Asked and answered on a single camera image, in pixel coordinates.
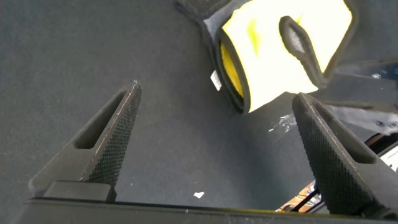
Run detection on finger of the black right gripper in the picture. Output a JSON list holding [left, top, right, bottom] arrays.
[[279, 15, 328, 89]]

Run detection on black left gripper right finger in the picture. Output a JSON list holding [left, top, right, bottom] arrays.
[[292, 92, 398, 218]]

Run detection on yellow towel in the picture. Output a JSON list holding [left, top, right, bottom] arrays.
[[174, 0, 358, 114]]

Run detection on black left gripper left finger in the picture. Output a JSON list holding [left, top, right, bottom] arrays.
[[28, 80, 143, 202]]

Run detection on small white label strip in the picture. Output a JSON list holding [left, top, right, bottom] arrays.
[[210, 70, 223, 91]]

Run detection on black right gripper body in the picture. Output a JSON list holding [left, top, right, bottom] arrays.
[[325, 57, 398, 106]]

